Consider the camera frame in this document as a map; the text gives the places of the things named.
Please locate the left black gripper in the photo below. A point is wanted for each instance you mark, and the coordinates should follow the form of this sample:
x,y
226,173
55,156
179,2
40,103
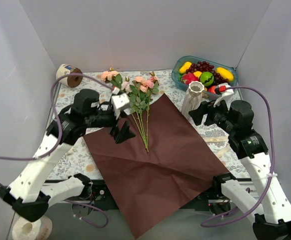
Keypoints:
x,y
116,127

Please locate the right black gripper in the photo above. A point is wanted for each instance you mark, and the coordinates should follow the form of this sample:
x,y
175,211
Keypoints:
x,y
208,113

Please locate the cream printed ribbon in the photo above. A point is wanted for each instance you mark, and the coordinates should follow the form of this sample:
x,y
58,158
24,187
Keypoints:
x,y
218,145

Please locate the pink artificial flower bunch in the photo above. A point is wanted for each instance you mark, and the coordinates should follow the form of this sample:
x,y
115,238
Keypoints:
x,y
140,92

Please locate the red wrapping paper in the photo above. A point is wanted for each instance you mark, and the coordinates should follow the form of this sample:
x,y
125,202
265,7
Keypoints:
x,y
150,183

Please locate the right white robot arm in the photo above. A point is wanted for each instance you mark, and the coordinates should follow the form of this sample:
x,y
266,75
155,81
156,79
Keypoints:
x,y
271,220

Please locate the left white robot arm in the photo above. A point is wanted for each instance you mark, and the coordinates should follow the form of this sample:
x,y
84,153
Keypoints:
x,y
28,195

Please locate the white ceramic vase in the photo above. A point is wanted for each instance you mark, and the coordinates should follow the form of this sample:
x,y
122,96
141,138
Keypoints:
x,y
193,98

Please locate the red apple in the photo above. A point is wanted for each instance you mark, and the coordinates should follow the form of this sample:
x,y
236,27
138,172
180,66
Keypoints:
x,y
212,89

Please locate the floral patterned table mat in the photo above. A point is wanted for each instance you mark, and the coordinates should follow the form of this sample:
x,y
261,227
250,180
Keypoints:
x,y
79,159

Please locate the pink dragon fruit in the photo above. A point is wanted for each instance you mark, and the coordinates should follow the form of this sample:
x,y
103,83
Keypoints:
x,y
189,78

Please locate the small yellow lemon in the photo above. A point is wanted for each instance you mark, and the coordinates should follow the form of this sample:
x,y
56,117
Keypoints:
x,y
197,74

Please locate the left yellow mango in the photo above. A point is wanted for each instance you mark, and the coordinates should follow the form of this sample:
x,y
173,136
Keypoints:
x,y
185,67

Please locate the yellow mango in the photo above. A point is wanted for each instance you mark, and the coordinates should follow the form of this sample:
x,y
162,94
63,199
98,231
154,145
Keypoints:
x,y
225,74
185,67

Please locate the teal plastic fruit basket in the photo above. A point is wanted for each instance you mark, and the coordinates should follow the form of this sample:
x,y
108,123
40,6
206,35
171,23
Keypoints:
x,y
206,94

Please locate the dark red grape bunch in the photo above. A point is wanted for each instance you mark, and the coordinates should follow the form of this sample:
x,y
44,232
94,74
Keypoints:
x,y
204,66

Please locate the right yellow mango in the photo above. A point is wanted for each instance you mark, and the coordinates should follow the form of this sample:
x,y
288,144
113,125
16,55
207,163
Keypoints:
x,y
225,74

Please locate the brown-ended paper roll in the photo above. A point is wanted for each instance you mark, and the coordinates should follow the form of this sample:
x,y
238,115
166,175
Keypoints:
x,y
74,75

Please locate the white tissue roll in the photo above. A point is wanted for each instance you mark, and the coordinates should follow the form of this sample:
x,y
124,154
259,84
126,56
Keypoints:
x,y
26,230

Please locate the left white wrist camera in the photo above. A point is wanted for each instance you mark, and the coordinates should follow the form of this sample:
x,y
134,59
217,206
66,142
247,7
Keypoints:
x,y
120,103

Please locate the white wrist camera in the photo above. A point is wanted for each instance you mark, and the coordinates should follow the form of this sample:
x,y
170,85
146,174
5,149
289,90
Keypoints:
x,y
224,93
120,103

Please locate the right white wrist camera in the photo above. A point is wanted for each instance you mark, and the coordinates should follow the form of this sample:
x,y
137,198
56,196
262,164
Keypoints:
x,y
224,93

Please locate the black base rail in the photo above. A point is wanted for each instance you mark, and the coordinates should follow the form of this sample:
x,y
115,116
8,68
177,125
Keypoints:
x,y
207,201

